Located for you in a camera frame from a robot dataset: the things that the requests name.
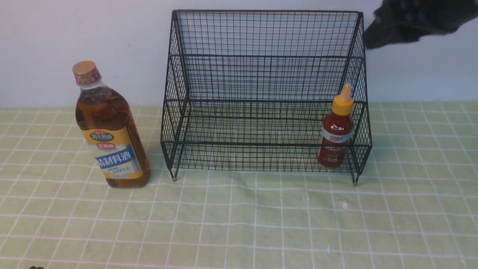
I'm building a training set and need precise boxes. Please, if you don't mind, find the black wire mesh rack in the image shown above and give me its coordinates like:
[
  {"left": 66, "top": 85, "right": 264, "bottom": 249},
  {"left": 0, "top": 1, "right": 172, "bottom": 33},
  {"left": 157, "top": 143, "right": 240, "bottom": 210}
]
[{"left": 160, "top": 10, "right": 372, "bottom": 185}]

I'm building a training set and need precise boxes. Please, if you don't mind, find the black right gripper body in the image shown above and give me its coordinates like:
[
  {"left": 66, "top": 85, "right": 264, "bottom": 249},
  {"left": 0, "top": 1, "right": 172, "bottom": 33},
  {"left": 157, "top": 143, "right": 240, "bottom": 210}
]
[{"left": 363, "top": 0, "right": 478, "bottom": 49}]

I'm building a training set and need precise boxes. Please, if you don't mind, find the green checkered tablecloth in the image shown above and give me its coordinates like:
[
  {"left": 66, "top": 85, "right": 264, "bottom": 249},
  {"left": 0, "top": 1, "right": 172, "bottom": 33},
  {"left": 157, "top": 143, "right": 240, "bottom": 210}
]
[{"left": 0, "top": 102, "right": 478, "bottom": 269}]

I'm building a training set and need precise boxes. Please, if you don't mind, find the red sauce bottle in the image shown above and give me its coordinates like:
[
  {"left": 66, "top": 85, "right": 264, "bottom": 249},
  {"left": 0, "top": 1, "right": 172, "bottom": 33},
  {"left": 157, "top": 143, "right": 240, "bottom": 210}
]
[{"left": 316, "top": 83, "right": 354, "bottom": 168}]

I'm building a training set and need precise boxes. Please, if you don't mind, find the cooking wine bottle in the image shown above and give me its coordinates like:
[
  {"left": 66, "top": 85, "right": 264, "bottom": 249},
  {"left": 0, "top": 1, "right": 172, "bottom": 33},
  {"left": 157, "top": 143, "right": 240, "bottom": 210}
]
[{"left": 72, "top": 60, "right": 150, "bottom": 188}]

